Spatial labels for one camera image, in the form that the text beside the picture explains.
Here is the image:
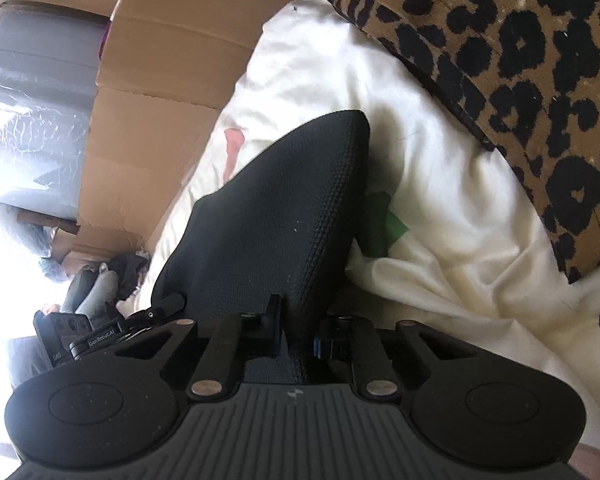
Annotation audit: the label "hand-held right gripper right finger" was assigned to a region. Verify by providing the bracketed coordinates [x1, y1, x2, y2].
[312, 314, 483, 402]

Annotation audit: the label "cream bear-print blanket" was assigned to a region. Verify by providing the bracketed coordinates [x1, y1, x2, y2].
[115, 0, 600, 461]

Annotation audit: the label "flattened cardboard sheet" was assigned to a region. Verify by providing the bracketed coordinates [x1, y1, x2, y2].
[55, 0, 311, 281]

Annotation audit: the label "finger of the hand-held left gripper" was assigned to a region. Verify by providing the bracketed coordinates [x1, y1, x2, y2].
[124, 293, 187, 329]

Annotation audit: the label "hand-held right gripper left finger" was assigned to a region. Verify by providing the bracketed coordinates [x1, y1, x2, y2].
[112, 294, 284, 402]

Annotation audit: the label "grey neck pillow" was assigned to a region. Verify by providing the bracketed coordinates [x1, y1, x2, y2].
[60, 262, 119, 322]

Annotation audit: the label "grey wrapped mattress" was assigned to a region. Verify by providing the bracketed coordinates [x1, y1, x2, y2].
[0, 7, 113, 221]

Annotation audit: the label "leopard print garment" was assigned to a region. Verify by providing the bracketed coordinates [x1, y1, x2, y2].
[285, 0, 600, 286]

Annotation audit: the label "black bear-print pants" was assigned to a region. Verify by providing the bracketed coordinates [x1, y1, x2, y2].
[150, 109, 371, 386]

